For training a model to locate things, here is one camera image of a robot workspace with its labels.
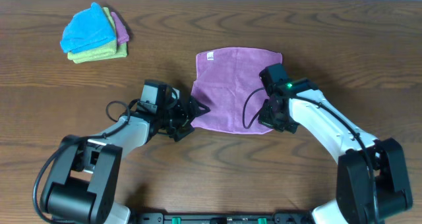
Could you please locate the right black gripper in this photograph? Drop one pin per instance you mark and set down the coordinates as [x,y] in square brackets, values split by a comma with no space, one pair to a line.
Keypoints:
[290,126]

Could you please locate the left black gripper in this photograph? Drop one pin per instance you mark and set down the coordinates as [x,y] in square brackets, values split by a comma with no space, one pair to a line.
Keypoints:
[186,115]

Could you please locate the purple microfiber cloth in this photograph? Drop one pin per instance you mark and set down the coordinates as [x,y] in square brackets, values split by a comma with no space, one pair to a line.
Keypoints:
[225,81]

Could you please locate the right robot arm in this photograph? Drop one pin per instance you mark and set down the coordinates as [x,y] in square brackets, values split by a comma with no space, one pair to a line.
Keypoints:
[372,177]

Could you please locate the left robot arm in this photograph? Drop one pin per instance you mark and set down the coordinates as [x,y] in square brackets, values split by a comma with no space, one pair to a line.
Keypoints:
[78,181]

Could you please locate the green folded cloth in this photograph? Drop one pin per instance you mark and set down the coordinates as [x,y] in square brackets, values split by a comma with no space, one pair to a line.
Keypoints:
[109,50]

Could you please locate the small purple folded cloth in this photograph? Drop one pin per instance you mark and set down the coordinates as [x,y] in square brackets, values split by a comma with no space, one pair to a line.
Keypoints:
[121,31]

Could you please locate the blue folded cloth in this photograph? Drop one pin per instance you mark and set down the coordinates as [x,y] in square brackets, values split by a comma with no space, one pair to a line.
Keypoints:
[87,30]

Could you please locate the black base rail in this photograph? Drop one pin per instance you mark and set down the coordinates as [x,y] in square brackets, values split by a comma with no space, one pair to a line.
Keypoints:
[222,218]

